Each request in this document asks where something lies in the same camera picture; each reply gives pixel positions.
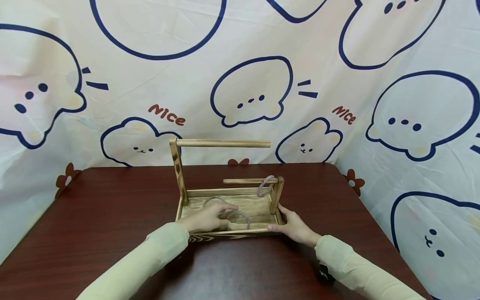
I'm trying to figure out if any person's right hand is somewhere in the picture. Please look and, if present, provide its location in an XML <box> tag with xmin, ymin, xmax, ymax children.
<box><xmin>267</xmin><ymin>204</ymin><xmax>323</xmax><ymax>248</ymax></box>

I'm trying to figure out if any person's left hand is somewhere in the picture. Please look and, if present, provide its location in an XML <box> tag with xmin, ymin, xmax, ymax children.
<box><xmin>178</xmin><ymin>203</ymin><xmax>240</xmax><ymax>235</ymax></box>

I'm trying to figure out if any grey ring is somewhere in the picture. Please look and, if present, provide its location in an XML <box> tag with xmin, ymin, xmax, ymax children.
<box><xmin>256</xmin><ymin>175</ymin><xmax>277</xmax><ymax>198</ymax></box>
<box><xmin>203</xmin><ymin>195</ymin><xmax>228</xmax><ymax>208</ymax></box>
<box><xmin>220</xmin><ymin>210</ymin><xmax>251</xmax><ymax>231</ymax></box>

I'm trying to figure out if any wooden rack with tray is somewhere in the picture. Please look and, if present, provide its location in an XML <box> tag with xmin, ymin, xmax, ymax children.
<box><xmin>169</xmin><ymin>138</ymin><xmax>286</xmax><ymax>243</ymax></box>

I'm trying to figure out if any person's left forearm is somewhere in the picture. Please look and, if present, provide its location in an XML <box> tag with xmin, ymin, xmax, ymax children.
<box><xmin>76</xmin><ymin>222</ymin><xmax>190</xmax><ymax>300</ymax></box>

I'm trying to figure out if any person's right forearm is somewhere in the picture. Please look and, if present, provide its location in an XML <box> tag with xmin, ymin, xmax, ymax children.
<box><xmin>314</xmin><ymin>235</ymin><xmax>429</xmax><ymax>300</ymax></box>

